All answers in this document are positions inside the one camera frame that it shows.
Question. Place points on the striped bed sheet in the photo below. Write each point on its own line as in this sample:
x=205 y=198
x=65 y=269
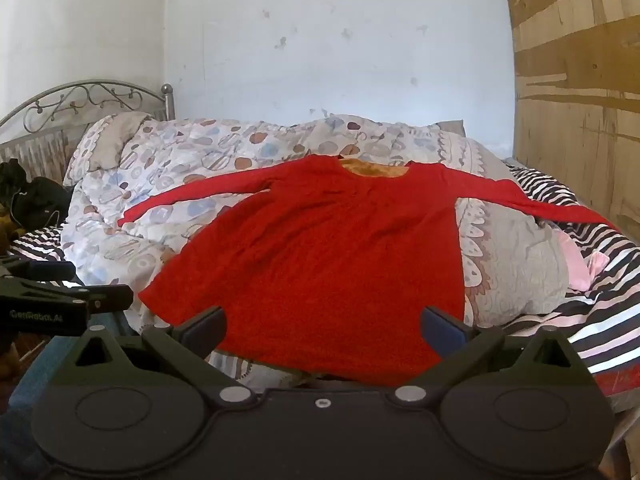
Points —
x=600 y=320

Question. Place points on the beige pillow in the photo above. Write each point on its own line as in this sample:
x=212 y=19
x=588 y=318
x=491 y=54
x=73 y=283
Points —
x=112 y=140

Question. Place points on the pink cloth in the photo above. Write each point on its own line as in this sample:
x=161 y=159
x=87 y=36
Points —
x=575 y=260

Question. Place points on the grey pillow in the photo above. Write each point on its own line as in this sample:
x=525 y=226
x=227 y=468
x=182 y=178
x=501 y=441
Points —
x=452 y=127

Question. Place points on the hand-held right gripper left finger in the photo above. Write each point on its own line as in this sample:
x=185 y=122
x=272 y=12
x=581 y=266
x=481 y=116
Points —
x=209 y=329

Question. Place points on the brown cloth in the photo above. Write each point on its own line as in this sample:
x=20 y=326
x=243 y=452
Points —
x=10 y=225

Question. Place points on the dark clothes pile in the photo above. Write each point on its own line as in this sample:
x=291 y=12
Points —
x=35 y=200

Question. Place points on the wooden board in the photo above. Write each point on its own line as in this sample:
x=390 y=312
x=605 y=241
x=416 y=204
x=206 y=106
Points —
x=575 y=85

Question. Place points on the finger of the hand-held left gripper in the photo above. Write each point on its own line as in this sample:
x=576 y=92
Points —
x=35 y=269
x=107 y=297

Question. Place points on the red sweater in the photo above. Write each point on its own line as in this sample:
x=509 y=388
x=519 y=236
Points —
x=325 y=260

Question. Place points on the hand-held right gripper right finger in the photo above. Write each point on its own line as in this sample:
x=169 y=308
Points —
x=441 y=332

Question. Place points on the dotted white quilt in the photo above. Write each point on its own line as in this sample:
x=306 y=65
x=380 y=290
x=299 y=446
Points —
x=225 y=145

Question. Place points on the metal bed post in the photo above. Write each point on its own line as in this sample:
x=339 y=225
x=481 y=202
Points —
x=169 y=102

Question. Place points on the blue cloth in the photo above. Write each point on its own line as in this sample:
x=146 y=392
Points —
x=35 y=375

